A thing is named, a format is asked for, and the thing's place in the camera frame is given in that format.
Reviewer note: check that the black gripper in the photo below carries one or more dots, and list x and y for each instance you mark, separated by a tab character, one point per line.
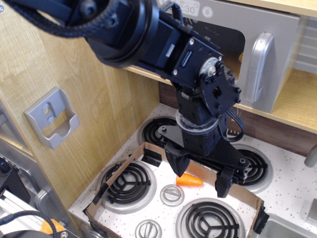
209	145

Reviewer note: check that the grey toy microwave door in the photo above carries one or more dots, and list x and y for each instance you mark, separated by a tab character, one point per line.
257	44

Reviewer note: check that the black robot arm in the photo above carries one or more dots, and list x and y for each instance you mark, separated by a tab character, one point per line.
155	38

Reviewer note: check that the orange toy carrot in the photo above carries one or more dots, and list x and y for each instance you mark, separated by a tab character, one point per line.
188	180

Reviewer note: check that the grey centre stove knob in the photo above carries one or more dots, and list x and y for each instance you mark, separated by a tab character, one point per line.
172	195

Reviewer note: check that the grey stove knob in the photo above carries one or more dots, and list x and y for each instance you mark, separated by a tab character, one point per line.
172	195
148	229

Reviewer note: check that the hanging toy spatula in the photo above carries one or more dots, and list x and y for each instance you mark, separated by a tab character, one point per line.
235	127

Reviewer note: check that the front right stove burner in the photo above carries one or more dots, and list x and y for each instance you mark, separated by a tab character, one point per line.
209	218

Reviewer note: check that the back right stove burner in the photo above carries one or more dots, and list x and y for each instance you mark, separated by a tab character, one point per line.
260	171

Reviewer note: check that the brown cardboard tray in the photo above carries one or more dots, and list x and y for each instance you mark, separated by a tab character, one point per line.
108	224

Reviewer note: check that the front left stove burner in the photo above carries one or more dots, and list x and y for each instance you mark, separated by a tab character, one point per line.
132	191

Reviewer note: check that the grey front stove knob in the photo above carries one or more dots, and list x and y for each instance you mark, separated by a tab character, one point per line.
148	229

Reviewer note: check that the grey toy sink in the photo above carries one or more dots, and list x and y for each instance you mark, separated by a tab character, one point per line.
277	227

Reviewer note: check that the grey toy faucet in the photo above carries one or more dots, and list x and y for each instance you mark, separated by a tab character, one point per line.
311	159

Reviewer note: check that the orange object bottom left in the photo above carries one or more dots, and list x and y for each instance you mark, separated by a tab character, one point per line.
47	229

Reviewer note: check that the grey oven door handle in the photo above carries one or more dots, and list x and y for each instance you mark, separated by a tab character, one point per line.
42	202

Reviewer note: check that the grey wall phone holder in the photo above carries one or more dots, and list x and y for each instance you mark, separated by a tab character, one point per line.
47	110

